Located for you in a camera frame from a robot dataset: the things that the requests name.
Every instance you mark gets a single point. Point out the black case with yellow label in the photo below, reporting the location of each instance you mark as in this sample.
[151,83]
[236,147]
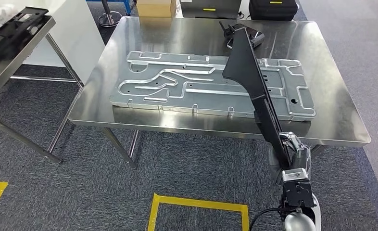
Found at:
[192,9]
[272,11]

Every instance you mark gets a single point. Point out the black plastic bracket part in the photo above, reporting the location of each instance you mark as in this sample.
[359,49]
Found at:
[244,63]

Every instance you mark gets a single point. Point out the brown cardboard box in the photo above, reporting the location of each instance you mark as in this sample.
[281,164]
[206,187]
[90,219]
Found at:
[157,8]

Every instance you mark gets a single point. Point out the stainless steel workbench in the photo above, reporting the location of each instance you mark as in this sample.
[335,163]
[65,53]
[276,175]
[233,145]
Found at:
[144,38]

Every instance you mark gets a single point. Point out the stainless steel table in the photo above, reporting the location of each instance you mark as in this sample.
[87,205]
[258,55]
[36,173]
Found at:
[4,71]

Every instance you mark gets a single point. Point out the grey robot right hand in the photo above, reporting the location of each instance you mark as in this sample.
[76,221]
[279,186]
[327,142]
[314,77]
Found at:
[302,157]

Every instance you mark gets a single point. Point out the chrome stanchion post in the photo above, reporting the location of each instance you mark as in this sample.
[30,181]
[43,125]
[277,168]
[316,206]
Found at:
[109,19]

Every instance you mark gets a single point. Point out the crumpled clear plastic bag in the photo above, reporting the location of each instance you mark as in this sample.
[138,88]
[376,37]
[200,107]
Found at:
[2,16]

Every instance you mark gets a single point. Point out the black remote controller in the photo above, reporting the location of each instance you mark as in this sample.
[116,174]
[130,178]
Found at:
[256,36]

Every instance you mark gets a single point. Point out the stamped grey metal plate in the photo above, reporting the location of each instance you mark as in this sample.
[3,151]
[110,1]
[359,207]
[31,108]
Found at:
[150,95]

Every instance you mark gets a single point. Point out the stack of black brackets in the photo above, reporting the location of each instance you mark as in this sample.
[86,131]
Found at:
[10,35]

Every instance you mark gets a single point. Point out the yellow floor tape square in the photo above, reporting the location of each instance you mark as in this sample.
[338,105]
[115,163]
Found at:
[201,204]

